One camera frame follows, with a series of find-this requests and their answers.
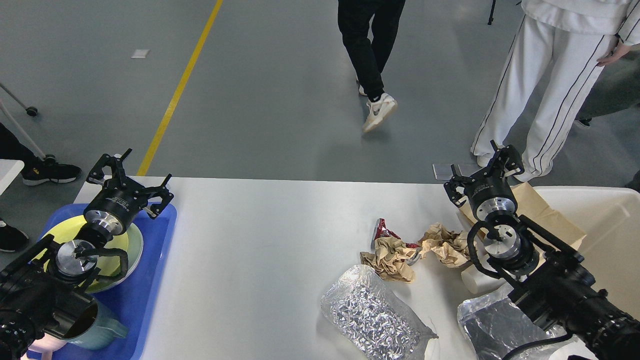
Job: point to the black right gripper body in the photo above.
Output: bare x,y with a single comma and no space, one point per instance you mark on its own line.
489,194

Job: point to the red snack wrapper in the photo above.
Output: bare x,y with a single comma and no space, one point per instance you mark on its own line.
382,232

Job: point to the crumpled brown paper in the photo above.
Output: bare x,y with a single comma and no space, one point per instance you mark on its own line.
390,259
449,247

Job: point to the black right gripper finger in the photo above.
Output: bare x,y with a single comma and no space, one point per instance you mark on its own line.
456,186
506,161

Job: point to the pink ribbed mug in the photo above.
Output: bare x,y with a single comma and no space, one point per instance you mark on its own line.
47,345

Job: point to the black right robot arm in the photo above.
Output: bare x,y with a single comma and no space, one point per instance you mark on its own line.
550,284

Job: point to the walking person black trousers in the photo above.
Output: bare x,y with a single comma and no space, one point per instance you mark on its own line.
369,29

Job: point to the yellow plastic plate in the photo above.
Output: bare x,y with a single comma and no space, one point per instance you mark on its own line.
65,232

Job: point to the white paper cup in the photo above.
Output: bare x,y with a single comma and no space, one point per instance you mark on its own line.
478,283

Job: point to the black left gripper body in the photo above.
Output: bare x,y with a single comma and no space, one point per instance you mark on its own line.
113,210

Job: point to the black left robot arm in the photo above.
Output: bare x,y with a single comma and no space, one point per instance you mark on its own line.
45,291

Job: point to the teal mug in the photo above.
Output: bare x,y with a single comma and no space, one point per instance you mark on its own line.
96,328

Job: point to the brown paper bag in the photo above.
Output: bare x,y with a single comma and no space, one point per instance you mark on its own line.
532,205

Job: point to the white plastic bin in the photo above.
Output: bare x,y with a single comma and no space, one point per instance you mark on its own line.
610,217

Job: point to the blue plastic tray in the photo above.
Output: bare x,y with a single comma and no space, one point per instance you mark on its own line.
133,300

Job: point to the pale green plate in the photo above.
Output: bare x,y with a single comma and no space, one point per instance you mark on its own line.
132,242

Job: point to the silver foil bag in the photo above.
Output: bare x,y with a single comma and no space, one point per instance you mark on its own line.
368,313
493,325

